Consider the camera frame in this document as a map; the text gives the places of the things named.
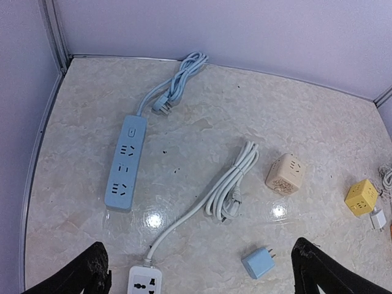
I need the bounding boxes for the white power strip cable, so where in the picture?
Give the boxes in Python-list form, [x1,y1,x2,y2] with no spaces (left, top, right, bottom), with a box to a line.
[143,140,260,266]

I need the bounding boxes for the white usb charger plug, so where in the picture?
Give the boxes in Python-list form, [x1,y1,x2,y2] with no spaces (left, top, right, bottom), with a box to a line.
[369,208,386,231]

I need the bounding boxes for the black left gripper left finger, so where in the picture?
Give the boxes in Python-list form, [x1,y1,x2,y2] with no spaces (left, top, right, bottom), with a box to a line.
[25,241,112,293]

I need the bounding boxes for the beige cube socket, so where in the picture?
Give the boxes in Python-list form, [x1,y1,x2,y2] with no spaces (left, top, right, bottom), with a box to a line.
[265,153,305,196]

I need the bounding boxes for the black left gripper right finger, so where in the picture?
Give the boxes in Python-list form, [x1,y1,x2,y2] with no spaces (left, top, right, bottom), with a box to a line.
[291,237,389,293]

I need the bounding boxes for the white usb cable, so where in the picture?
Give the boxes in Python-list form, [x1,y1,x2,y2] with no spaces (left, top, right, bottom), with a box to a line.
[378,162,392,203]

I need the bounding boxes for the yellow cube socket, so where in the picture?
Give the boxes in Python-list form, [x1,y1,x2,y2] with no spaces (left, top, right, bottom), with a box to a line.
[344,179,379,217]

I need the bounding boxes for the aluminium frame post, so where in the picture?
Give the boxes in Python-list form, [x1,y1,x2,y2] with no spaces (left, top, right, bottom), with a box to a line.
[374,89,391,108]
[38,0,73,76]

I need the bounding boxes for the left aluminium frame post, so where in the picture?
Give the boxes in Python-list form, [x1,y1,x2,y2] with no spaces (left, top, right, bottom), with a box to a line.
[38,0,73,76]

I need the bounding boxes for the right aluminium frame post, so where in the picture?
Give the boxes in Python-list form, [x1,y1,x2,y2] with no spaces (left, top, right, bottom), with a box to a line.
[374,89,391,108]

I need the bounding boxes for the white power strip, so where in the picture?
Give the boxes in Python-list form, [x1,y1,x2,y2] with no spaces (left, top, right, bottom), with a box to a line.
[127,266,162,294]

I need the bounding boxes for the blue usb charger plug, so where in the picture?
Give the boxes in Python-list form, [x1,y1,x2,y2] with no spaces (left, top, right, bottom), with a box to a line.
[241,244,276,280]

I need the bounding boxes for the blue power strip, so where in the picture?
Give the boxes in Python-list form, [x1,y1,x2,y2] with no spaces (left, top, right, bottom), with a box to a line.
[104,115,147,213]

